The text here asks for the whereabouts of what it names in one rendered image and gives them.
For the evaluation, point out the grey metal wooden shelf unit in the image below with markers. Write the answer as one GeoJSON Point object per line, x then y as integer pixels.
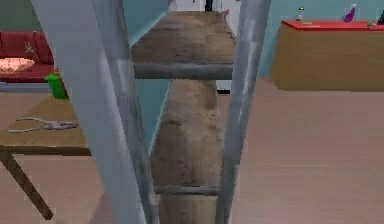
{"type": "Point", "coordinates": [183, 43]}

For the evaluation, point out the green cup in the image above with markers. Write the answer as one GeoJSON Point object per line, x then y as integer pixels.
{"type": "Point", "coordinates": [56, 86]}

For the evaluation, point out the grey pliers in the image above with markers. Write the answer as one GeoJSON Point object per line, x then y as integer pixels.
{"type": "Point", "coordinates": [50, 125]}

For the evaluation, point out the small clear bottle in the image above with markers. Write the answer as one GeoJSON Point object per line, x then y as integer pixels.
{"type": "Point", "coordinates": [300, 15]}

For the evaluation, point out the wooden counter with red top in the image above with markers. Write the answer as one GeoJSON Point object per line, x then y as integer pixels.
{"type": "Point", "coordinates": [328, 56]}

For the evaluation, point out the brown wooden table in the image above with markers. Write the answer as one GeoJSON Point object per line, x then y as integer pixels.
{"type": "Point", "coordinates": [43, 136]}

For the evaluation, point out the red sofa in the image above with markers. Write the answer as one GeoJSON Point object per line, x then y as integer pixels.
{"type": "Point", "coordinates": [30, 46]}

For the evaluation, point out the pink patterned pillow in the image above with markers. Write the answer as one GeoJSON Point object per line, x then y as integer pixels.
{"type": "Point", "coordinates": [15, 64]}

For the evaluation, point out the purple spray bottle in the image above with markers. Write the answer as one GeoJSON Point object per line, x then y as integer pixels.
{"type": "Point", "coordinates": [349, 14]}

